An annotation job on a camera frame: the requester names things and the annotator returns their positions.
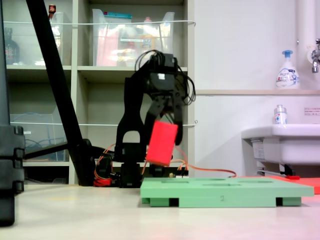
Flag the white foam soap pump bottle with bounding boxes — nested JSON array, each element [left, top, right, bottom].
[[275, 49, 301, 90]]

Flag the circuit board with connectors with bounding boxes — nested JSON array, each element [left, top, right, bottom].
[[169, 171, 190, 180]]

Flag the metal water faucet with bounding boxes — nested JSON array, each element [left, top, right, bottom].
[[306, 38, 320, 74]]

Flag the clear plastic storage bin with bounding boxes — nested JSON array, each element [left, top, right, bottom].
[[91, 8, 176, 68], [3, 11, 65, 67]]

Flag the white sink basin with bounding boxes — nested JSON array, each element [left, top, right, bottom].
[[241, 123, 320, 166]]

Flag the notched black tripod leg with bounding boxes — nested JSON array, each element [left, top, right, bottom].
[[0, 0, 26, 227]]

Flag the dark round bottle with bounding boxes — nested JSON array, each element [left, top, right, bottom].
[[3, 27, 21, 65]]

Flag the green shape sorting board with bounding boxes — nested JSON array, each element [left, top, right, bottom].
[[140, 176, 315, 208]]

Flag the thin black arm wires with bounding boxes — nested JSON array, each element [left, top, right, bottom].
[[134, 49, 197, 106]]

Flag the beige shelf unit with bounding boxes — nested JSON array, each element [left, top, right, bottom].
[[0, 0, 196, 186]]

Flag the thin orange wire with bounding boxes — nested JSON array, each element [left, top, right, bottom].
[[94, 143, 237, 179]]

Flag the clear box with blue cable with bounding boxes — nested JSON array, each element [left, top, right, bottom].
[[9, 113, 70, 162]]

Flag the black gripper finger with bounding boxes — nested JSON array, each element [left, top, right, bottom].
[[169, 94, 185, 146], [146, 96, 168, 136]]

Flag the small clear sanitizer bottle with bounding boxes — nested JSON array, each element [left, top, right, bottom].
[[273, 104, 288, 125]]

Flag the yellow tape marker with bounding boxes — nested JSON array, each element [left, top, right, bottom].
[[47, 196, 79, 202]]

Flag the yellow labelled bottle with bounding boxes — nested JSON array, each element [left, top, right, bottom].
[[139, 16, 158, 58]]

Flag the red text wall label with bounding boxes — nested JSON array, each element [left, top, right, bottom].
[[304, 107, 320, 117]]

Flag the brown bottle with red cap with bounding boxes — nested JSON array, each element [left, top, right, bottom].
[[48, 3, 57, 21]]

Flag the red square block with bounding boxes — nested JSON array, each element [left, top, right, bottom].
[[145, 120, 179, 167]]

